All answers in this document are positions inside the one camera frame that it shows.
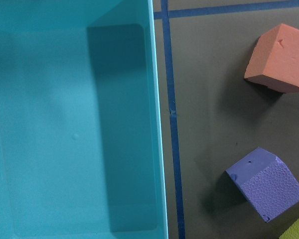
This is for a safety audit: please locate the orange foam block near bin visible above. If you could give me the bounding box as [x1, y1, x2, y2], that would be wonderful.
[244, 23, 299, 93]

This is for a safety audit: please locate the purple foam block near bin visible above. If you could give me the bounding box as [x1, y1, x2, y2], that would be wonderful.
[226, 147, 299, 223]

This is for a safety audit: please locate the teal plastic bin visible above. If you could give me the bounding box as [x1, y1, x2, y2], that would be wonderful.
[0, 0, 168, 239]

